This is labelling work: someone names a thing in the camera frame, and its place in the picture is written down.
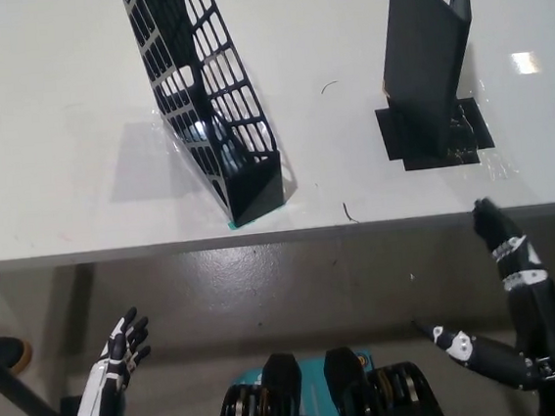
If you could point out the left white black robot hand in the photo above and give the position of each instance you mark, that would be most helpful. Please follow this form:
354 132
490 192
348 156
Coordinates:
108 377

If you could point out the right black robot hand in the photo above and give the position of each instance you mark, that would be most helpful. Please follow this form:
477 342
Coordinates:
539 320

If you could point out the black mesh file shelf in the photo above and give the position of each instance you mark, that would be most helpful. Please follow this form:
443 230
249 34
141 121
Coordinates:
256 190

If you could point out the black metal table leg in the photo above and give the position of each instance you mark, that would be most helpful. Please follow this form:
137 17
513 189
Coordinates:
20 395

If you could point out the black shoe tan sole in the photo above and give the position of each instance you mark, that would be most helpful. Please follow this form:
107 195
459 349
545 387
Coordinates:
1 352

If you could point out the teal tape piece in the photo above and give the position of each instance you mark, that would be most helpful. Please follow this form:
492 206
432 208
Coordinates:
233 226

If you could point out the thin dark curved thread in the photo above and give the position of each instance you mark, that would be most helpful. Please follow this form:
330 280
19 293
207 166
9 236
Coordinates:
349 213
328 84

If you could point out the black tape patch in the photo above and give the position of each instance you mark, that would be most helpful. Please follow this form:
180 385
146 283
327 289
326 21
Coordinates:
390 133

